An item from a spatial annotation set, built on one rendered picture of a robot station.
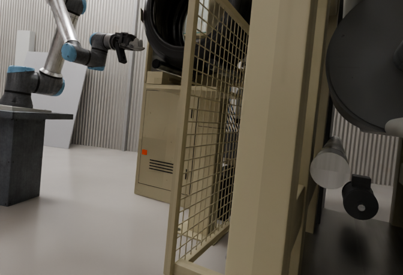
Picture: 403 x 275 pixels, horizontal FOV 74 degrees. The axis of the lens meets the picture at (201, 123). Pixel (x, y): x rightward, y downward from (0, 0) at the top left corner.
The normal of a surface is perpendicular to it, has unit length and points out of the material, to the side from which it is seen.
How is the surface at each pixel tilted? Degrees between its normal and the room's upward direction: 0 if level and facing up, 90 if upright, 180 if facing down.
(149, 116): 90
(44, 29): 90
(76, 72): 77
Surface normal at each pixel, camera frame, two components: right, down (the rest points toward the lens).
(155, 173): -0.45, -0.02
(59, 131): -0.18, -0.21
